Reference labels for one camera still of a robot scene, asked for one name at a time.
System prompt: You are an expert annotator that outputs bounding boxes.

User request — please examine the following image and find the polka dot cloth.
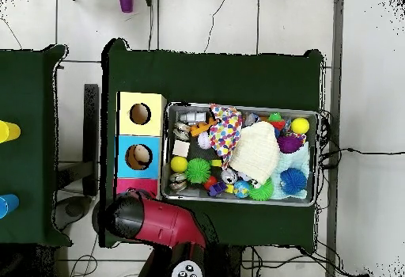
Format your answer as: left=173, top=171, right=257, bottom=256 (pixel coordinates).
left=208, top=104, right=244, bottom=168

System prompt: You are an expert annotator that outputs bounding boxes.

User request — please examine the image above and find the cream knitted cloth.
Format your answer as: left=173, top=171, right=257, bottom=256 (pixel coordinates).
left=229, top=120, right=281, bottom=185

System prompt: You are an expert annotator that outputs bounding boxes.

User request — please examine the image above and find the mint knitted cloth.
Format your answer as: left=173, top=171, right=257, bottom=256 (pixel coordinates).
left=270, top=142, right=311, bottom=199

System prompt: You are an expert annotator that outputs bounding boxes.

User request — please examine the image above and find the shallow mesh bin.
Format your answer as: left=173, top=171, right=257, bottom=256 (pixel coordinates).
left=161, top=101, right=320, bottom=207

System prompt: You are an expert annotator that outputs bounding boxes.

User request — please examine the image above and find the wooden box with three holes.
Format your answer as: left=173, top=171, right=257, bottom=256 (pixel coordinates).
left=112, top=91, right=168, bottom=197

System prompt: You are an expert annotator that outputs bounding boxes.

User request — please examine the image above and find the plain wooden cube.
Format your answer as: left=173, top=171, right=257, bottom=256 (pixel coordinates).
left=172, top=139, right=191, bottom=157

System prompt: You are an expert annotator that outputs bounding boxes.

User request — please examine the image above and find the plain green puffer ball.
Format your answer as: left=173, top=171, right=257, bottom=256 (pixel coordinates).
left=184, top=157, right=212, bottom=184

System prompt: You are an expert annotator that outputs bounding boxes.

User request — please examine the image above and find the yellow smooth ball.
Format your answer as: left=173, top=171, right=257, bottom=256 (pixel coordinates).
left=169, top=155, right=189, bottom=174
left=290, top=116, right=311, bottom=135

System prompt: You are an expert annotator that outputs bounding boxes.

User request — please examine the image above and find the dark green table cloth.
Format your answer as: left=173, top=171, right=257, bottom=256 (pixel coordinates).
left=0, top=44, right=72, bottom=247
left=100, top=37, right=324, bottom=254

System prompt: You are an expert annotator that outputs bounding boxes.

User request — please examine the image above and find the green puffer ball with eyes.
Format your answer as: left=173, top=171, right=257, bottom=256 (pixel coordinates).
left=248, top=177, right=274, bottom=202

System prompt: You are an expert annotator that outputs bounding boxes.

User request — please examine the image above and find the purple spiky ball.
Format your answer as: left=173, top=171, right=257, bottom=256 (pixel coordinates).
left=278, top=135, right=304, bottom=154

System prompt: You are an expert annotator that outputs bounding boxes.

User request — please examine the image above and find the blue puffer ball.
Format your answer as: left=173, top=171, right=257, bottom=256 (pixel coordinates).
left=279, top=167, right=308, bottom=195

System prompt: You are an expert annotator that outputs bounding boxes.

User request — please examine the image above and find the yellow plastic cup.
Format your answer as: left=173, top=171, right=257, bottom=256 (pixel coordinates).
left=0, top=120, right=22, bottom=144

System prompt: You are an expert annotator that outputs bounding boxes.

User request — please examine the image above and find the blue plastic cup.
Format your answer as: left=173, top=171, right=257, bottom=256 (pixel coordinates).
left=0, top=193, right=20, bottom=219

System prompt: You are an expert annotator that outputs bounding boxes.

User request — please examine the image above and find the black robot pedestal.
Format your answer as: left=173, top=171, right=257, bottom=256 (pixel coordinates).
left=135, top=244, right=244, bottom=277

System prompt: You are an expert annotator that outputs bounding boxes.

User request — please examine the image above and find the black cable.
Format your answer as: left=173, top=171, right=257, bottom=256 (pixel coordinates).
left=319, top=146, right=405, bottom=168

